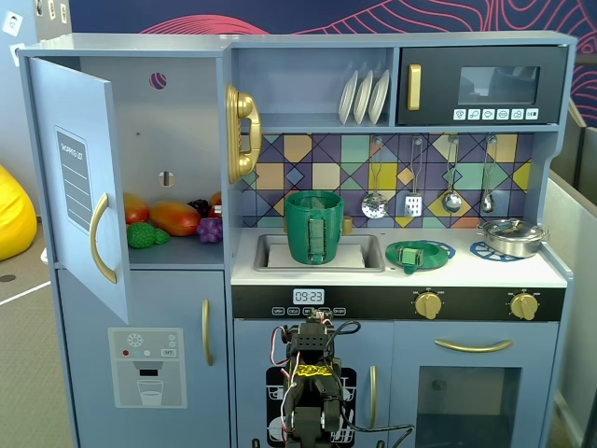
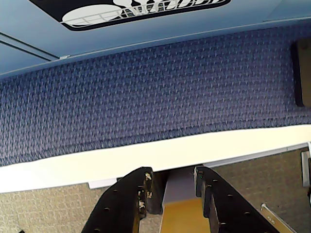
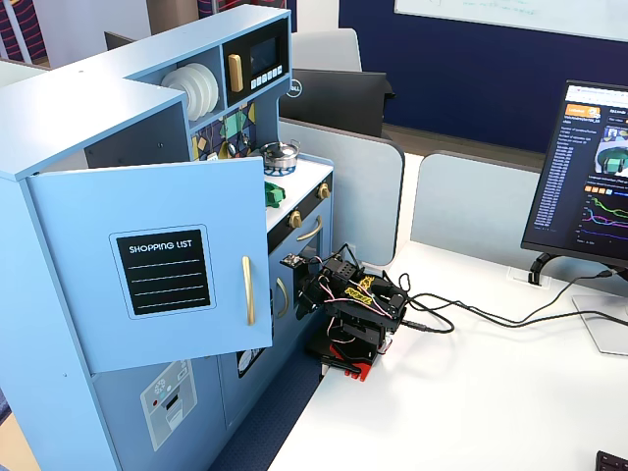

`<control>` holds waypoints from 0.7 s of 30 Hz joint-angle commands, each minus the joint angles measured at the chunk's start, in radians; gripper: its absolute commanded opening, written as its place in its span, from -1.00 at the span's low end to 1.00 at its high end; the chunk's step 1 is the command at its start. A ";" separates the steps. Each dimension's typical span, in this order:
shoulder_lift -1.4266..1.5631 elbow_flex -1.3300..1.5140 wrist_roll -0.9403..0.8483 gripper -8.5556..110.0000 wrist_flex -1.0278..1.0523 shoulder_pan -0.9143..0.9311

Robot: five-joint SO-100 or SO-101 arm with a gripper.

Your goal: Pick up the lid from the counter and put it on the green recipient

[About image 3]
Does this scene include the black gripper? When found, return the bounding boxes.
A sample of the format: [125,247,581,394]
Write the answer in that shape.
[292,258,330,322]

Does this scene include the steel pot lid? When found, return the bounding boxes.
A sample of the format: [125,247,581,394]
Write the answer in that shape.
[259,139,298,157]

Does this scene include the red table clamp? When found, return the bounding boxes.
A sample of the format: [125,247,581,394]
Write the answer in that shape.
[320,342,376,384]

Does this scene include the grey desk divider panel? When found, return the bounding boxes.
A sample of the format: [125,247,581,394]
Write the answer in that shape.
[278,119,406,267]
[410,151,547,257]

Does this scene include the small steel pot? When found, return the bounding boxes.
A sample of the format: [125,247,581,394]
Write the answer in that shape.
[261,145,302,171]

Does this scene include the steel ladle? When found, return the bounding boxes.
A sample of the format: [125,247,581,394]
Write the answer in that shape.
[222,120,238,159]

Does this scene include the steel slotted spatula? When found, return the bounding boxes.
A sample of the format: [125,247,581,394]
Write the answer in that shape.
[205,122,220,163]

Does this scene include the open blue fridge door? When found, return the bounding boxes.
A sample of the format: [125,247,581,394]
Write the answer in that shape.
[26,156,274,375]

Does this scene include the black Dell monitor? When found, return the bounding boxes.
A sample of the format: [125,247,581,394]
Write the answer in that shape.
[279,68,396,139]

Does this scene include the white toy plate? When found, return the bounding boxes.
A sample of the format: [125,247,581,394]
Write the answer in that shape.
[160,66,205,122]
[185,63,214,117]
[195,62,221,112]

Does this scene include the grey office chair back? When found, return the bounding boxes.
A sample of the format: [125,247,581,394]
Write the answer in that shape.
[290,27,363,76]

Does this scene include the black toy microwave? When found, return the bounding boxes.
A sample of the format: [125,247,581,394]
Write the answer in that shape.
[221,18,291,108]

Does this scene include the blue toy play kitchen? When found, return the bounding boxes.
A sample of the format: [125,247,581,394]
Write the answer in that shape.
[0,4,336,471]

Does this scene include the computer monitor with lit screen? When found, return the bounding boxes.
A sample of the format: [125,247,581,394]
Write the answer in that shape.
[520,78,628,356]

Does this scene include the black keyboard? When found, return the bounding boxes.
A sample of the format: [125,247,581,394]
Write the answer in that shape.
[595,449,628,471]

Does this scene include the gold dishwasher door handle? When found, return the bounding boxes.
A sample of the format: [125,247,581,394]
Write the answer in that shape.
[275,276,290,320]

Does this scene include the long gold fridge door handle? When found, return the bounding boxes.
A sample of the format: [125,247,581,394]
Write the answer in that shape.
[240,255,257,327]

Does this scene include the gold oven handle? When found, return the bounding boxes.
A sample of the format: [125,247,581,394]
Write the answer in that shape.
[295,215,324,243]

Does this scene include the white desk cable grommet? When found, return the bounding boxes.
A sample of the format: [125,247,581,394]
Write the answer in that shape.
[506,266,552,291]

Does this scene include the gold microwave handle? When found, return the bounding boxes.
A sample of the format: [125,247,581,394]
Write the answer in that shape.
[227,53,245,94]

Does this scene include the black USB cable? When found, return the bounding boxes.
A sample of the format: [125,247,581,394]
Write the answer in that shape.
[392,268,617,337]

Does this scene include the black power cable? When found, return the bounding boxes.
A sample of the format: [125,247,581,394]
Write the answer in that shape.
[396,272,628,331]

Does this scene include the white wall whiteboard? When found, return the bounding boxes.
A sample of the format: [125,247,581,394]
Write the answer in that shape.
[393,0,628,44]

